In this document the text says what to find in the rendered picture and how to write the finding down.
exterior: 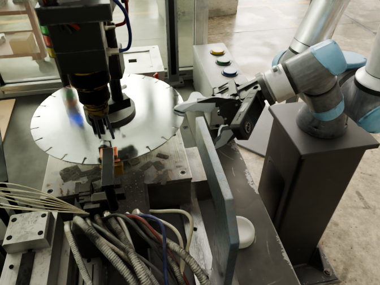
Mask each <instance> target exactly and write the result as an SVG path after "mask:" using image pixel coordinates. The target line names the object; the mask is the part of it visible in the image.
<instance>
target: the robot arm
mask: <svg viewBox="0 0 380 285"><path fill-rule="evenodd" d="M349 2H350V0H312V2H311V4H310V6H309V8H308V10H307V12H306V14H305V16H304V18H303V20H302V22H301V24H300V26H299V28H298V30H297V32H296V34H295V36H294V38H293V40H292V42H291V44H290V46H289V48H288V49H283V50H281V51H279V53H278V54H277V55H275V57H274V58H273V61H272V64H271V67H272V68H271V69H269V70H267V71H265V72H264V75H262V74H261V73H260V72H259V73H257V74H255V77H256V78H255V79H253V80H251V81H249V82H247V83H245V84H243V85H241V86H240V85H239V84H237V83H236V82H235V80H234V79H232V80H230V81H228V82H226V83H224V84H222V85H221V86H219V87H217V88H215V89H214V94H212V95H210V96H207V97H204V96H203V95H202V94H201V93H199V92H193V93H191V95H190V97H189V99H188V101H185V102H182V103H180V104H178V105H176V106H175V107H174V110H176V111H180V112H182V113H184V112H187V111H190V112H195V111H202V112H204V113H210V112H212V111H213V110H214V109H215V107H219V110H218V111H217V114H218V116H222V118H223V119H224V125H225V126H224V125H221V126H220V128H219V131H218V137H216V138H215V141H214V142H213V144H214V147H215V149H217V148H219V147H221V146H223V145H224V144H226V143H229V142H230V141H231V140H233V139H234V138H236V139H237V140H249V138H250V136H251V134H252V131H253V129H254V127H255V125H256V123H257V121H258V119H259V117H260V115H261V113H262V111H263V109H264V107H265V105H266V103H265V100H267V102H268V103H269V105H270V106H272V105H274V104H276V101H277V103H281V102H283V101H285V100H287V99H289V98H291V97H293V96H295V95H298V96H299V97H300V98H301V99H302V100H303V101H304V102H305V103H304V104H303V106H302V107H301V108H300V109H299V111H298V113H297V116H296V123H297V125H298V126H299V127H300V128H301V129H302V130H303V131H304V132H306V133H308V134H310V135H312V136H315V137H320V138H324V139H333V138H336V137H339V136H341V135H343V134H344V133H345V131H346V129H347V126H348V117H350V118H351V119H352V120H353V121H354V122H355V123H357V125H358V126H359V127H361V128H363V129H364V130H365V131H366V132H369V133H380V25H379V28H378V32H377V34H376V37H375V40H374V43H373V46H372V49H371V51H370V54H369V58H368V61H367V59H366V57H364V56H363V55H361V54H358V53H354V52H350V51H342V50H341V48H340V47H339V45H338V44H337V43H336V41H334V40H332V39H329V37H330V36H331V34H332V32H333V30H334V28H335V27H336V25H337V23H338V21H339V20H340V18H341V16H342V15H343V12H344V11H345V9H346V8H347V6H348V4H349ZM226 84H228V85H229V86H228V87H226V88H224V89H222V90H220V91H219V88H221V87H223V86H225V85H226Z"/></svg>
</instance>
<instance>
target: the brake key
mask: <svg viewBox="0 0 380 285"><path fill-rule="evenodd" d="M223 73H224V74H225V75H228V76H232V75H236V73H237V70H236V69H235V68H233V67H226V68H224V69H223Z"/></svg>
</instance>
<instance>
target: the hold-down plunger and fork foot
mask: <svg viewBox="0 0 380 285"><path fill-rule="evenodd" d="M109 88H110V93H111V97H110V99H109V100H108V104H109V113H108V115H109V114H111V113H114V112H117V111H119V110H123V109H125V108H128V107H131V101H130V98H129V97H128V96H127V95H126V94H125V93H124V92H122V85H121V81H120V80H114V81H110V82H109ZM83 111H84V115H85V116H86V117H87V118H88V120H89V121H91V124H92V128H93V132H94V134H95V135H97V130H96V126H95V123H94V119H92V118H90V117H89V115H88V114H87V112H86V109H85V106H83ZM97 121H98V126H99V129H100V133H101V135H105V134H106V131H105V126H106V128H107V122H106V119H105V118H103V119H99V120H97ZM104 125H105V126H104Z"/></svg>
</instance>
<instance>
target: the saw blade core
mask: <svg viewBox="0 0 380 285"><path fill-rule="evenodd" d="M150 78H151V77H148V76H143V75H135V74H130V75H129V74H124V75H123V78H122V79H121V80H120V81H121V85H124V84H126V85H127V89H124V90H122V92H124V93H125V94H126V95H127V96H129V97H130V98H132V99H133V100H134V102H135V106H136V111H135V113H134V115H133V116H132V117H131V118H130V119H129V120H127V121H126V122H124V123H121V124H118V125H115V126H111V127H112V130H113V133H114V136H115V139H112V137H111V133H110V130H109V127H108V126H107V128H106V134H105V135H101V137H102V138H101V139H99V138H98V135H95V134H94V132H93V128H92V124H91V123H89V122H88V121H87V120H86V118H85V115H84V111H83V105H82V104H81V103H80V102H79V98H78V95H77V91H76V89H74V88H73V87H72V86H71V85H68V86H66V87H65V88H62V89H60V90H58V91H57V92H55V93H53V94H52V95H51V96H50V97H48V98H47V99H46V100H45V101H44V102H43V103H42V104H41V105H40V106H39V107H38V109H37V110H36V112H35V114H34V116H33V118H32V121H31V133H32V137H33V139H34V141H35V143H36V144H37V145H38V146H39V147H40V148H41V149H42V150H43V151H44V152H46V153H47V154H48V155H50V156H52V157H54V158H57V159H60V160H63V161H66V162H70V163H76V164H81V165H82V164H84V165H101V164H102V160H101V158H100V152H101V149H102V148H110V147H117V148H118V157H117V158H114V163H118V162H123V161H127V160H129V158H128V156H127V155H128V154H129V157H130V159H134V158H137V157H140V156H143V155H145V154H147V153H149V152H150V150H151V151H153V150H155V149H157V148H159V147H160V146H162V145H163V144H164V143H166V142H167V141H169V139H171V138H172V137H173V135H175V134H176V132H177V131H178V129H179V128H180V126H181V125H182V122H183V120H184V115H185V112H184V113H182V112H180V111H176V110H174V107H175V106H176V105H178V104H180V103H182V102H183V100H182V98H181V96H180V95H179V93H178V92H177V91H176V90H175V89H174V88H173V87H171V86H169V85H168V84H166V83H164V82H162V81H159V80H158V79H155V78H153V79H152V80H151V81H149V79H150ZM167 88H168V89H167ZM174 96H175V97H174ZM44 106H45V107H44ZM38 117H39V118H38ZM172 127H174V128H172ZM162 137H163V138H164V139H162ZM40 139H41V140H40ZM146 147H149V149H150V150H149V149H148V148H146ZM51 148H52V149H51ZM65 155H67V156H65ZM85 158H86V160H85V161H84V159H85ZM83 162H84V163H83Z"/></svg>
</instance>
